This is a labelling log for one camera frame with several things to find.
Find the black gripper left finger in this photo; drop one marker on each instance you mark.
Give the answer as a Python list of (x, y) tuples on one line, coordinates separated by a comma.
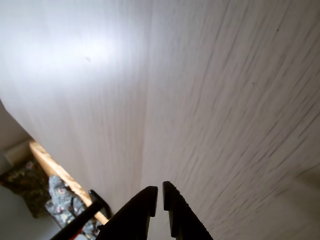
[(132, 215)]

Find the black camera stand clamp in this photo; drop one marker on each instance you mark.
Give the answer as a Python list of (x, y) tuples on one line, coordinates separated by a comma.
[(82, 217)]

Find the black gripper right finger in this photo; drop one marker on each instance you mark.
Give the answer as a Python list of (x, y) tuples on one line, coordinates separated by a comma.
[(180, 215)]

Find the grey floral cloth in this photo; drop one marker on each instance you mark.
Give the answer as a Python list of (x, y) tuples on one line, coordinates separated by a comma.
[(62, 202)]

